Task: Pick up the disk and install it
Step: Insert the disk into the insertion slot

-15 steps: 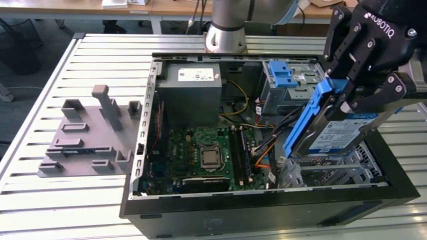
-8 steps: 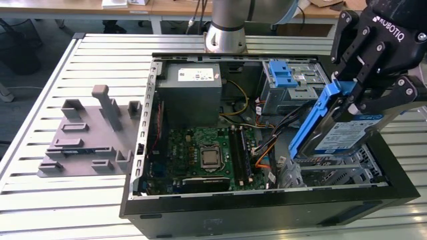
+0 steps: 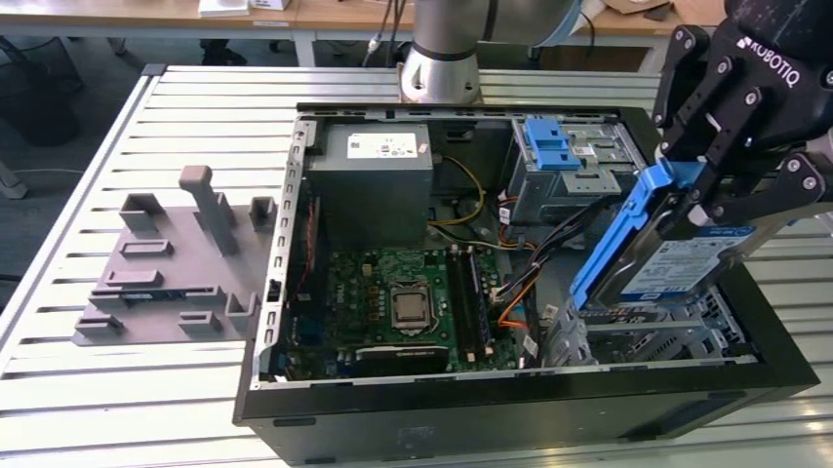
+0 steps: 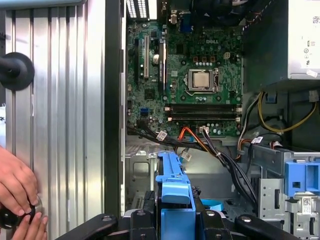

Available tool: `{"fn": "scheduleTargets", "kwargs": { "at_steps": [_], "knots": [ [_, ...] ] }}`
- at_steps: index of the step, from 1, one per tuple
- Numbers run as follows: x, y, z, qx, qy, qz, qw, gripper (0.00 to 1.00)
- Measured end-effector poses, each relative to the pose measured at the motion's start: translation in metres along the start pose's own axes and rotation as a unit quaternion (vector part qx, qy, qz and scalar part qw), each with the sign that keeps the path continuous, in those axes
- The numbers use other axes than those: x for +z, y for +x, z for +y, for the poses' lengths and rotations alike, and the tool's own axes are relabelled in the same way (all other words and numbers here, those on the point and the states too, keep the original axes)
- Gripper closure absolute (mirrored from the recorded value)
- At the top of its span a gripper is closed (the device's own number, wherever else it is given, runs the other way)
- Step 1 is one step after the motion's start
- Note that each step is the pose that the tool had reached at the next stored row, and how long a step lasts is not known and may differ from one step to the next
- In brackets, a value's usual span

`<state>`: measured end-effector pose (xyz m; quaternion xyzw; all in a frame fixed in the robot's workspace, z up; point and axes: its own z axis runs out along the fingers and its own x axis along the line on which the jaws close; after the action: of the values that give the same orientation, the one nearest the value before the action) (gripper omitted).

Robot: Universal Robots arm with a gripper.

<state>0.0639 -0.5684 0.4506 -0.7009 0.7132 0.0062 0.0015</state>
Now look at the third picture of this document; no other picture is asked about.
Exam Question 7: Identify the hard disk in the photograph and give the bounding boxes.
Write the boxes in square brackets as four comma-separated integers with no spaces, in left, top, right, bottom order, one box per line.
[569,156,760,313]

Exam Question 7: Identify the yellow wire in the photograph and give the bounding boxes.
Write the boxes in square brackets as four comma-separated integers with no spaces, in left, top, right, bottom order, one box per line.
[426,155,487,228]

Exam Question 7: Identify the black graphics card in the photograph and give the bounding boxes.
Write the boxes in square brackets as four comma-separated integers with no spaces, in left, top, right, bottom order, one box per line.
[354,344,450,376]

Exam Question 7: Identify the green motherboard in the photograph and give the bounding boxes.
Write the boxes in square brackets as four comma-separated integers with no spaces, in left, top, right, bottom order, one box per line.
[286,246,522,379]

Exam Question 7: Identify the metal disk bay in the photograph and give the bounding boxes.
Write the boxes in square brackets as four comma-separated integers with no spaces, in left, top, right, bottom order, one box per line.
[546,287,744,367]

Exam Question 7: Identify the wooden desk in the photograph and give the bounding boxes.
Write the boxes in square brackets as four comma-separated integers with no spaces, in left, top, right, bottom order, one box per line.
[0,0,693,69]

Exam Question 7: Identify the orange wire bundle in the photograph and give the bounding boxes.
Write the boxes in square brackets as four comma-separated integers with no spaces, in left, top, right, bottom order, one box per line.
[497,292,530,335]

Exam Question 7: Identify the grey parts rack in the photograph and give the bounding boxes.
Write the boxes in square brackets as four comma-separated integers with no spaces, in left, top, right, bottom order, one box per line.
[72,164,283,348]

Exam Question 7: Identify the thin red wire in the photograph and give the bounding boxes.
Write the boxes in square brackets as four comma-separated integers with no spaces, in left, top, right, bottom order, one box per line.
[289,197,322,299]

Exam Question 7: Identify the blue plastic drive latch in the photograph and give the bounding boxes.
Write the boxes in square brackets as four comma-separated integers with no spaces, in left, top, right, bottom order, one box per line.
[523,118,586,172]

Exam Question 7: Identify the black open PC case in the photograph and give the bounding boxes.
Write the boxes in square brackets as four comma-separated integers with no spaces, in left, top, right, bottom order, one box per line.
[232,100,820,465]

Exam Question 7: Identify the metal optical drive cage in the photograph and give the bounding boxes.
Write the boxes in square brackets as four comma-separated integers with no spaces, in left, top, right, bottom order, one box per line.
[506,116,656,228]

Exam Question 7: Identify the black cable bundle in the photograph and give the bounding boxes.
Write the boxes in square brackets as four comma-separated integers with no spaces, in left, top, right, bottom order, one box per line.
[505,194,626,318]

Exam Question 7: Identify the silver CPU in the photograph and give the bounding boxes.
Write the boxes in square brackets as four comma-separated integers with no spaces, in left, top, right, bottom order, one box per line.
[390,291,431,321]

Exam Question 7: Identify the grey Dell power supply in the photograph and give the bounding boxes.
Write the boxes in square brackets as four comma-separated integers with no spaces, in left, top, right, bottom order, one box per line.
[305,121,437,250]

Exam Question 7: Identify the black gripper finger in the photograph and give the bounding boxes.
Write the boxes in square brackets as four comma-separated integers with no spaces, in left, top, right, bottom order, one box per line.
[652,22,741,165]
[680,85,833,228]

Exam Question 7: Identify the orange-red drive cage wires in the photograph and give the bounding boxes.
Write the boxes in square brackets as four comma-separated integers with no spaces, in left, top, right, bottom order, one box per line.
[495,192,526,250]

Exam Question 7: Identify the brown cardboard piece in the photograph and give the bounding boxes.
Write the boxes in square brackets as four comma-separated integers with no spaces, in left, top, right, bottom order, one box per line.
[604,0,672,23]

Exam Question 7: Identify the RAM stick in motherboard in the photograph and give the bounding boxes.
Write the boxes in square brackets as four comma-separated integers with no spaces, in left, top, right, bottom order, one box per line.
[467,251,495,345]

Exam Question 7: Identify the wooden cabinet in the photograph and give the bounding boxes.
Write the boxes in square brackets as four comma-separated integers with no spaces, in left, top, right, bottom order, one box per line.
[666,0,729,30]

